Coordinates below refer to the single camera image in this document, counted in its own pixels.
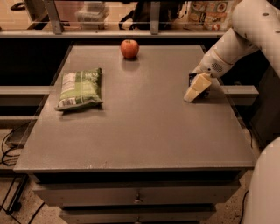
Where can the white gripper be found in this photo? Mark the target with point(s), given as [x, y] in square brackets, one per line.
[209, 66]

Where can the dark blue rxbar wrapper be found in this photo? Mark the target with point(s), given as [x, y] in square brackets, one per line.
[205, 93]

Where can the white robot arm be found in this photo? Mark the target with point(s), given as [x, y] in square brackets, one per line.
[255, 26]

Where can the printed snack bag on shelf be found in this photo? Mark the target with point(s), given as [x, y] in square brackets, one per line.
[210, 15]

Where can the black bag on shelf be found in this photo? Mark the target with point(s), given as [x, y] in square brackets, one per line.
[164, 14]

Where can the green jalapeno chip bag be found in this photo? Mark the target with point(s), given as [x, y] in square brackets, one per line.
[80, 89]

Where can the red apple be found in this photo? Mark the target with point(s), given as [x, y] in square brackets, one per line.
[129, 48]

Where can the clear plastic container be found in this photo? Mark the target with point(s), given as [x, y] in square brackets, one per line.
[92, 15]

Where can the grey lower drawer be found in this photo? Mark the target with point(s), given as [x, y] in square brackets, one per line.
[137, 214]

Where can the grey drawer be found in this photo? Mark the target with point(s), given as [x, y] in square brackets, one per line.
[137, 214]
[120, 194]

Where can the grey upper drawer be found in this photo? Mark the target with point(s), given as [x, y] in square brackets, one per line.
[120, 194]

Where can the grey metal shelf rail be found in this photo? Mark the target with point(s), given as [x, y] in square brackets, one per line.
[48, 26]

